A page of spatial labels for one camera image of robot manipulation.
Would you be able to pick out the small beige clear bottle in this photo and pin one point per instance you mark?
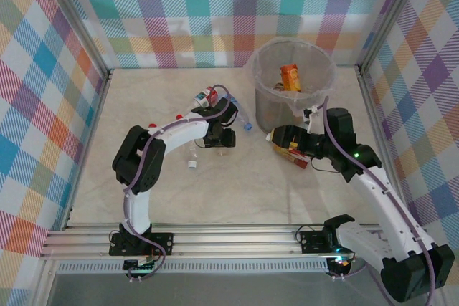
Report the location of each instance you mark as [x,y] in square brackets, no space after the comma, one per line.
[223,152]

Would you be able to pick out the grey mesh waste bin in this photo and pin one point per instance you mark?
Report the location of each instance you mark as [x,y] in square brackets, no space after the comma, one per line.
[269,116]

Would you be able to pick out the orange red juice carton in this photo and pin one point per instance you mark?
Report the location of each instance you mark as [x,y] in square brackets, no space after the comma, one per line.
[299,161]

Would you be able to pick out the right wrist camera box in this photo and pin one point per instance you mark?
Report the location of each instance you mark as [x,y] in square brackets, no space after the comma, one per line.
[312,118]

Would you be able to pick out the blue label bottle blue cap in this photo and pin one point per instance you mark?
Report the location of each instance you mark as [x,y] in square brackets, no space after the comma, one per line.
[247,127]

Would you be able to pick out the left controller board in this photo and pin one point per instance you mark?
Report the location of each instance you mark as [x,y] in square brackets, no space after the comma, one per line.
[140,264]

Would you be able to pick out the aluminium frame post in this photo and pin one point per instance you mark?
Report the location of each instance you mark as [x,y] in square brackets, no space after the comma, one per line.
[79,23]
[390,15]

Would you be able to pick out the orange juice bottle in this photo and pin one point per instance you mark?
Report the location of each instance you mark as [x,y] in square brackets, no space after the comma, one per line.
[290,76]

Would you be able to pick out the controller board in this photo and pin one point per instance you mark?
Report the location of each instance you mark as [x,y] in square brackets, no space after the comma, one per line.
[340,263]
[140,264]

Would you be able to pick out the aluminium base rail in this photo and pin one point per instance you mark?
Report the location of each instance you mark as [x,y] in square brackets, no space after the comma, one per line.
[233,239]

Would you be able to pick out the clear bottle white cap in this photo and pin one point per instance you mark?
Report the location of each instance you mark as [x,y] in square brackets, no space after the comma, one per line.
[192,164]

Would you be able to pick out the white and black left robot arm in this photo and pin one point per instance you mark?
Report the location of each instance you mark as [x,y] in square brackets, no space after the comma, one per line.
[138,209]

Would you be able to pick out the aluminium side rail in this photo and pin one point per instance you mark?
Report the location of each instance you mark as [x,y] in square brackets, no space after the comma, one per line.
[374,105]
[91,141]

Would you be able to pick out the colourful plaid backdrop cloth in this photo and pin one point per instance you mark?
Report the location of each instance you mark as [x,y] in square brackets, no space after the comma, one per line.
[28,105]
[430,105]
[179,15]

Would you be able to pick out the red label bottle red cap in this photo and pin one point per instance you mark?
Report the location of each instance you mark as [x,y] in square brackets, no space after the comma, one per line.
[207,95]

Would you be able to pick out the right controller board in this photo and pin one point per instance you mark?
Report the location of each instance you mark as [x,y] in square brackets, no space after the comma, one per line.
[340,263]

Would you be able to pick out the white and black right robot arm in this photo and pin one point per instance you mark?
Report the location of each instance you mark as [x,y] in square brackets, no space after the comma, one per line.
[380,195]

